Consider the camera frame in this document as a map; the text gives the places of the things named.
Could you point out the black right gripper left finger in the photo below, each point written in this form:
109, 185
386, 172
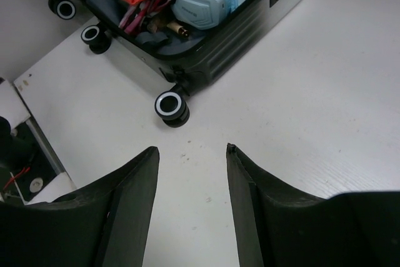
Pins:
104, 223

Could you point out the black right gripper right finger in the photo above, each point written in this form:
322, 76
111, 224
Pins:
277, 224

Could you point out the black white space suitcase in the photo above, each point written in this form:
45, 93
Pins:
190, 43

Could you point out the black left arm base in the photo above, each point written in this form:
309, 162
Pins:
28, 158

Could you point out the white foam base cover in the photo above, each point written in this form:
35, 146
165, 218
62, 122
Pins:
12, 107

